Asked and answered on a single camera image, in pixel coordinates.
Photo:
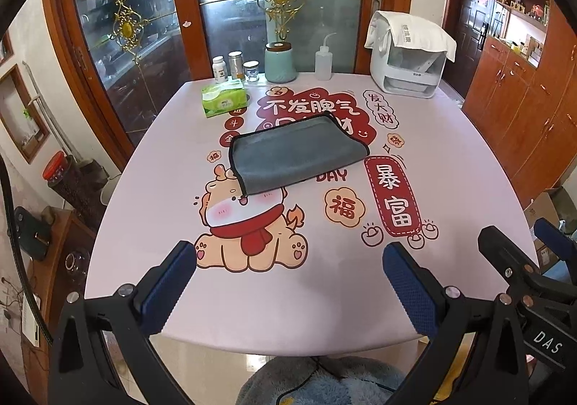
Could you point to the small glass jar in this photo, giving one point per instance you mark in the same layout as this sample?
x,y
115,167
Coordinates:
x,y
252,72

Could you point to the red lid jar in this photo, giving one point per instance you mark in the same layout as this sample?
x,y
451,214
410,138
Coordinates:
x,y
57,166

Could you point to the grey towel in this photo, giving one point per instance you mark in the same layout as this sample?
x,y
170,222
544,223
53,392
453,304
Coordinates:
x,y
293,152

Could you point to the cardboard box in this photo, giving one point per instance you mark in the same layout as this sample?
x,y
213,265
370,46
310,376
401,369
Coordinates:
x,y
541,206

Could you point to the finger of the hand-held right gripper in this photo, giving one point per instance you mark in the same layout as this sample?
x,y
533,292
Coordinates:
x,y
514,258
556,242

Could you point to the clear glass bowl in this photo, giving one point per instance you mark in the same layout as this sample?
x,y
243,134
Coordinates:
x,y
75,265

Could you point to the small gold door ornament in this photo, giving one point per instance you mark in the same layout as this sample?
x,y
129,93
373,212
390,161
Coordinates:
x,y
126,28

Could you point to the wooden cabinet with shelves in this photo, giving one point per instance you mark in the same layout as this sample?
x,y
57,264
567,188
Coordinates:
x,y
518,107

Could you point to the green tissue pack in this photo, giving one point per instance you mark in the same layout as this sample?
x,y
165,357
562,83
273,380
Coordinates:
x,y
223,98

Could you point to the wooden side table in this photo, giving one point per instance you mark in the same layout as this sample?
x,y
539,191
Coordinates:
x,y
63,233

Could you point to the teal canister with wooden lid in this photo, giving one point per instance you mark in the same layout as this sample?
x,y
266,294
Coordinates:
x,y
280,64

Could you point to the white countertop appliance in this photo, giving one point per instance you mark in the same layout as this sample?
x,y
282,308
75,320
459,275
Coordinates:
x,y
405,71

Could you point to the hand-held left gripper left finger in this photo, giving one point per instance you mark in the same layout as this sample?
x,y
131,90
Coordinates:
x,y
167,283

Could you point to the blue fluffy cushion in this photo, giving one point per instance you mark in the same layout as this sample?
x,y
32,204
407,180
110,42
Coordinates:
x,y
351,375

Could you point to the dark entrance door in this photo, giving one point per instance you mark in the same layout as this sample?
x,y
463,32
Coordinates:
x,y
466,26

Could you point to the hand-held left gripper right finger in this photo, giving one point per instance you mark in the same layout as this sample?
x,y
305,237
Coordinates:
x,y
410,288

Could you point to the clear squeeze bottle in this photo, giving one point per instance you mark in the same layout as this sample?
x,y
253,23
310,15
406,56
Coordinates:
x,y
322,64

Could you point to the wooden wall frame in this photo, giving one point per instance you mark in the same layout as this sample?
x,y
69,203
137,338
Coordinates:
x,y
22,116

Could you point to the pink printed tablecloth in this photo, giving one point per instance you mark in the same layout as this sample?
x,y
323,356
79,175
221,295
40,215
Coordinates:
x,y
315,278

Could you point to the white pill bottle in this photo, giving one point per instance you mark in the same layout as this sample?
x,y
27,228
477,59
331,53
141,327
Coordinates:
x,y
220,70

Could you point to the white cloth cover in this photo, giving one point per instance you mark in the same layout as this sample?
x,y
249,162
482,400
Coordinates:
x,y
414,33

